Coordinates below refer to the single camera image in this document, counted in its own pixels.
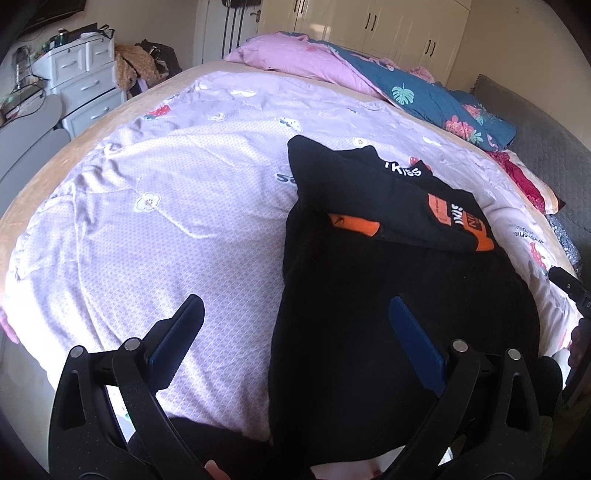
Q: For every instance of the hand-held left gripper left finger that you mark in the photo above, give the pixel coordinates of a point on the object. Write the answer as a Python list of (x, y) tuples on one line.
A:
[(178, 337)]

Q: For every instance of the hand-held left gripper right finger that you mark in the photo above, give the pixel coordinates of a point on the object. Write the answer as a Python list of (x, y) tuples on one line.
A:
[(415, 344)]

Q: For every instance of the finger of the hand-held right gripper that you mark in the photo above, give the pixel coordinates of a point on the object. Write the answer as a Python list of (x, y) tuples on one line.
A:
[(570, 284)]

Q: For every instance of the black sweater with orange patches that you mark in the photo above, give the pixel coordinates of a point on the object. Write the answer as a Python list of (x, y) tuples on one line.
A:
[(369, 300)]

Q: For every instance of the dark patterned cushion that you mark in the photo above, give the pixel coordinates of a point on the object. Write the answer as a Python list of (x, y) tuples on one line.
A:
[(568, 240)]

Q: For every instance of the red floral pillow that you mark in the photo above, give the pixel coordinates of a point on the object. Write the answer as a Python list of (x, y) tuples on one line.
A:
[(526, 184)]

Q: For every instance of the lilac printed bed sheet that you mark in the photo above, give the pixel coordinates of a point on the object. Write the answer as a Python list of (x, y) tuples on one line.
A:
[(161, 207)]

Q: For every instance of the grey quilted headboard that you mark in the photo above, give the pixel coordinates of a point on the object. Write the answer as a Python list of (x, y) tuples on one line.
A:
[(549, 129)]

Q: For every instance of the pink and blue floral quilt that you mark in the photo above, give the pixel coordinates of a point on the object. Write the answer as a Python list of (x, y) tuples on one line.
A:
[(415, 92)]

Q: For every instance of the white drawer cabinet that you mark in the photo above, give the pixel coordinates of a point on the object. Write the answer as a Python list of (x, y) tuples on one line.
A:
[(83, 83)]

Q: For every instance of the tan knitted cloth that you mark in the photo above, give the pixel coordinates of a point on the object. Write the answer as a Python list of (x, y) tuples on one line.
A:
[(134, 69)]

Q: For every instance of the black bag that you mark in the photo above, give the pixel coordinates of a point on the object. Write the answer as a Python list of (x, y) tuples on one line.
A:
[(164, 57)]

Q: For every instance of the white door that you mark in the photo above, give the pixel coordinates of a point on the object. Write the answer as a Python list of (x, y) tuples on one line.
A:
[(207, 32)]

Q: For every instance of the cream wardrobe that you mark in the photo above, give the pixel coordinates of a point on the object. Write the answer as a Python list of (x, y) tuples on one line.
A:
[(378, 27)]

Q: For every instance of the black television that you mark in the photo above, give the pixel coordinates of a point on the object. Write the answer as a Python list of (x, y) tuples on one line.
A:
[(55, 5)]

